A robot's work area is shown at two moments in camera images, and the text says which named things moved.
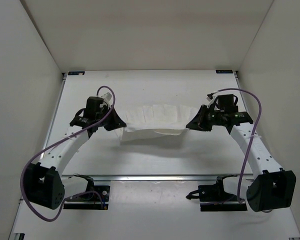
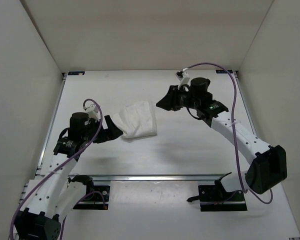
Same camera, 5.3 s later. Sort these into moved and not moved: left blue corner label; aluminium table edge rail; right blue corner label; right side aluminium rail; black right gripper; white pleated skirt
Moved: black right gripper; white pleated skirt
Not moved: right side aluminium rail; right blue corner label; left blue corner label; aluminium table edge rail
